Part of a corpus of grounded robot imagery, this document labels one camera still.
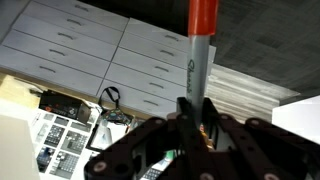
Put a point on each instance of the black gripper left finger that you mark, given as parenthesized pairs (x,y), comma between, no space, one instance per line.
(134,153)

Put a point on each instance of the red capped Sharpie marker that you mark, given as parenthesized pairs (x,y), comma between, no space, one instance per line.
(201,26)

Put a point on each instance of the white drawer cabinet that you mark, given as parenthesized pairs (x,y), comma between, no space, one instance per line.
(86,49)

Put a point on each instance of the black electronic box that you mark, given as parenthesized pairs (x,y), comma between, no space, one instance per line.
(64,105)

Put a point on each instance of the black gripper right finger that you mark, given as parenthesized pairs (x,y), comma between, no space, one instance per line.
(258,150)

